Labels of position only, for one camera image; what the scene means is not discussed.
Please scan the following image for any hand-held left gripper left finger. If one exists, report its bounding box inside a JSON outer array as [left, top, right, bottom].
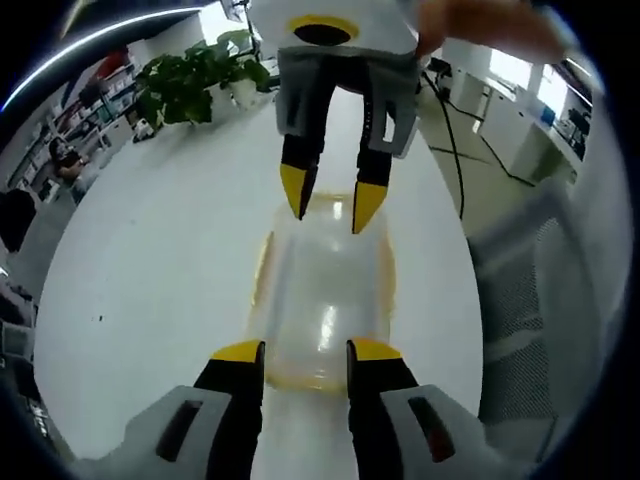
[[74, 339, 267, 480]]

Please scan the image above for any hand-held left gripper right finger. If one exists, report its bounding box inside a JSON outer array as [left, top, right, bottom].
[[345, 337, 507, 480]]

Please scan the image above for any person's right hand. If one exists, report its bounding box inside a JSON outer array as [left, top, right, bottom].
[[415, 0, 566, 57]]

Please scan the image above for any white plant pot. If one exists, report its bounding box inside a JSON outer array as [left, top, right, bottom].
[[225, 78, 262, 110]]

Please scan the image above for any green potted plant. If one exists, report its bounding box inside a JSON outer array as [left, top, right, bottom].
[[133, 29, 272, 127]]

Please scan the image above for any white office desk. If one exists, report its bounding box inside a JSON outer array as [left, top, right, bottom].
[[449, 64, 584, 187]]

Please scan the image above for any grey mesh office chair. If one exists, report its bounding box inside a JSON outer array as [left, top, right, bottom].
[[465, 182, 609, 454]]

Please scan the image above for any ceiling light strip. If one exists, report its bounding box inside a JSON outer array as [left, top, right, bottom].
[[0, 6, 202, 112]]

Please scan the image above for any black cable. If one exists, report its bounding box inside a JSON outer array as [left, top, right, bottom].
[[421, 72, 534, 222]]

